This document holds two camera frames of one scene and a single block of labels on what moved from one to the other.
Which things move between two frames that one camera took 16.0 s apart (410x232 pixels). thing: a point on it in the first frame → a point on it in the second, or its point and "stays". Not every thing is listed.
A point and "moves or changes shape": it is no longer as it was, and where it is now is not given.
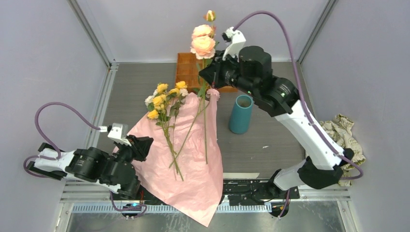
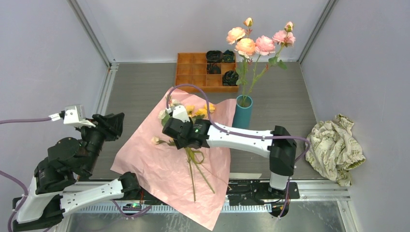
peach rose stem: [203, 48] moves or changes shape
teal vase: [240, 114] stays
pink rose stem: [188, 133] → [268, 48]
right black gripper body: [225, 72] → [181, 144]
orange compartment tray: [188, 69] stays
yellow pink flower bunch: [164, 102] → [194, 155]
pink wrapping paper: [183, 170] moves or changes shape
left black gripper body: [128, 154] → [110, 133]
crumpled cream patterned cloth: [341, 128] stays
